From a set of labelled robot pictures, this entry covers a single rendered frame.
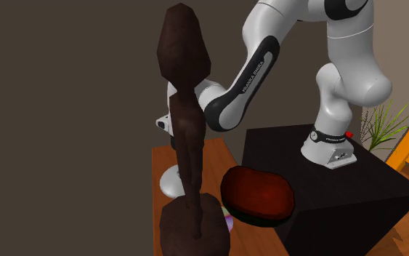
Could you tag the black robot stand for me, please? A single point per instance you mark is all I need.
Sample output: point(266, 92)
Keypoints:
point(331, 198)

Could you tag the dark brown carved figure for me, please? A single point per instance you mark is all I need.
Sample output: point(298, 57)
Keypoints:
point(184, 53)

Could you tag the brown wooden table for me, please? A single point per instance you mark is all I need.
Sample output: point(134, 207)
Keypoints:
point(215, 159)

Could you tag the white round bowl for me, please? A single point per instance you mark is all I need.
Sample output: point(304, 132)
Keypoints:
point(170, 184)

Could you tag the dark red round bowl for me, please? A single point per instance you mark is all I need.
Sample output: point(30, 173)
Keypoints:
point(257, 195)

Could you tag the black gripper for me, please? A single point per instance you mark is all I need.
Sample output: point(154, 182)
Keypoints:
point(173, 142)

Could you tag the green potted plant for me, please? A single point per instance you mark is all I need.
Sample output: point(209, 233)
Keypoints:
point(384, 127)

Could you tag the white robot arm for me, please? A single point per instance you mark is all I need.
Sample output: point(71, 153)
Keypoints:
point(349, 53)

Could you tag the orange wooden bed frame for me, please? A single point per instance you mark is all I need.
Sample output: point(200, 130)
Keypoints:
point(407, 141)

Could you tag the small multicoloured disc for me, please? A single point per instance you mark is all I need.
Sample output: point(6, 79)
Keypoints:
point(228, 220)

